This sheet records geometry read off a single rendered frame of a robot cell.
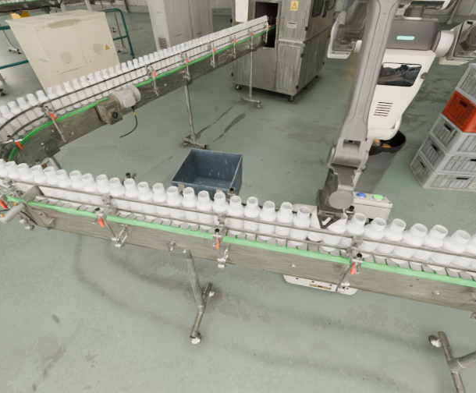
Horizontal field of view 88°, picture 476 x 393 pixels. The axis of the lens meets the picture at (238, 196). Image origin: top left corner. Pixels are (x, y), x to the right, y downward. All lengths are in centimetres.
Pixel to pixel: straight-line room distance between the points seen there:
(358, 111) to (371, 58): 11
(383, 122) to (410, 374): 146
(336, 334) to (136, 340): 129
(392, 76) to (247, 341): 162
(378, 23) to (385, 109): 65
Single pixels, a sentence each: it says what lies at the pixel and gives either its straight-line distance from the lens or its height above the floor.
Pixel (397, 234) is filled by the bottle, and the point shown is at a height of 113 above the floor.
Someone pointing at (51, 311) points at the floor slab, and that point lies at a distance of 228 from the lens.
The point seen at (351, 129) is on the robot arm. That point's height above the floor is 147.
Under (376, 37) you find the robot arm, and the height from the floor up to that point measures 164.
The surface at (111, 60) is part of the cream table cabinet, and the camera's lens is 508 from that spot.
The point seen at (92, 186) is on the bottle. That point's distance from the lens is 110.
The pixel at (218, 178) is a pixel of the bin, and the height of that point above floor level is 75.
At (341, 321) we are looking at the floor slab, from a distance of 198.
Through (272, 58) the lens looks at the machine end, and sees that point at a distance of 448.
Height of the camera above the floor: 176
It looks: 44 degrees down
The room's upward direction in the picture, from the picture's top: straight up
